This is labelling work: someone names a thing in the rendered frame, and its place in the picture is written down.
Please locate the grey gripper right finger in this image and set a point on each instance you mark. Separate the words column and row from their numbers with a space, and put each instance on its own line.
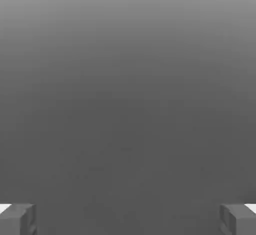
column 240, row 220

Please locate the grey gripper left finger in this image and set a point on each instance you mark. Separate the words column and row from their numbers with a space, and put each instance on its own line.
column 16, row 220

